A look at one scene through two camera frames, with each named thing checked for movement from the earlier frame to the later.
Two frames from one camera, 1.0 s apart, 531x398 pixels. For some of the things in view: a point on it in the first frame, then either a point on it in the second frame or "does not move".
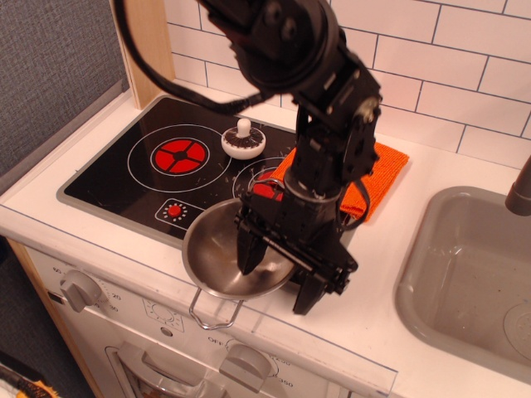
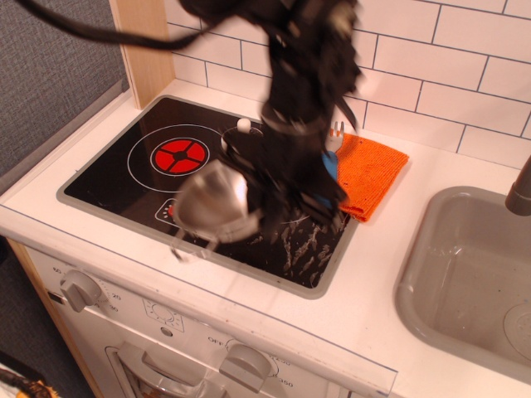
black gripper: x=302 y=226 to x=286 y=176
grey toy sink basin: x=465 y=284 does not move
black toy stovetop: x=145 y=167 does not move
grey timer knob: x=80 y=290 does not move
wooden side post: x=148 y=22 does not move
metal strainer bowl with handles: x=211 y=260 to x=213 y=205
